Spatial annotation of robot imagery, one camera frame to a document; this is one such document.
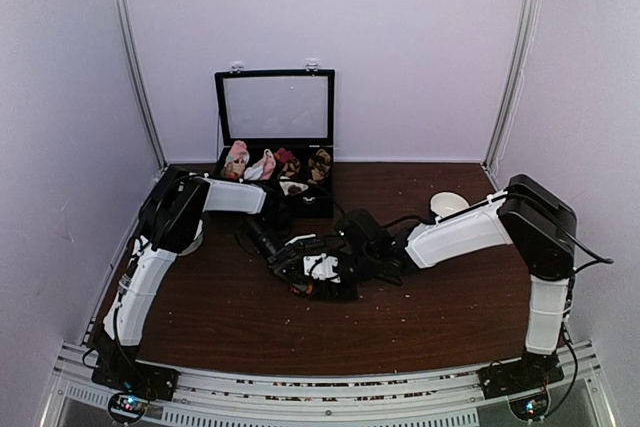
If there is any dark red rolled sock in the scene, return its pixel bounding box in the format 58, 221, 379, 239
274, 147, 295, 165

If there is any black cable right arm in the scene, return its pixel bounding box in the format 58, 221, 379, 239
504, 189, 615, 273

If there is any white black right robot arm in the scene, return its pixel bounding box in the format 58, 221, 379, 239
302, 174, 577, 389

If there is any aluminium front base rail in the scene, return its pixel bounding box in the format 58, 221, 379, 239
36, 342, 623, 426

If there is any pink rolled sock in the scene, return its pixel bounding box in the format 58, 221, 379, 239
222, 140, 250, 179

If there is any aluminium frame post left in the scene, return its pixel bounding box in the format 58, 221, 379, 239
114, 0, 166, 169

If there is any beige brown argyle sock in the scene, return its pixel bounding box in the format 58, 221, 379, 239
308, 148, 332, 185

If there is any white bowl dark outside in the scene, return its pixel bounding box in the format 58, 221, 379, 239
429, 191, 470, 218

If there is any red orange argyle sock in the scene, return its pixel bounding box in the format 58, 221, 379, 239
289, 283, 315, 297

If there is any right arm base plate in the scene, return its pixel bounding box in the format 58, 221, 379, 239
477, 352, 564, 399

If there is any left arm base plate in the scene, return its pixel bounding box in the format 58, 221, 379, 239
91, 335, 179, 401

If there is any white pink sock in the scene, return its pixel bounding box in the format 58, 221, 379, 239
243, 149, 276, 181

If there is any white sock in box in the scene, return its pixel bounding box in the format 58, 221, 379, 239
279, 181, 309, 196

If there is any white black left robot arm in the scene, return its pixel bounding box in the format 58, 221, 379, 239
96, 166, 279, 348

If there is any brown patterned rolled sock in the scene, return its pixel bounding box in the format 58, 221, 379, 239
280, 157, 301, 179

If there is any aluminium frame post right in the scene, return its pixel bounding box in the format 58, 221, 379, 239
483, 0, 540, 178

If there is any aluminium frame post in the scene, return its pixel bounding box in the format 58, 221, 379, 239
114, 0, 166, 169
483, 0, 540, 178

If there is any white fluted bowl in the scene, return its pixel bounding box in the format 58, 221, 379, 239
181, 220, 204, 256

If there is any black box with glass lid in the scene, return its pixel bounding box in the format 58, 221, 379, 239
214, 69, 336, 219

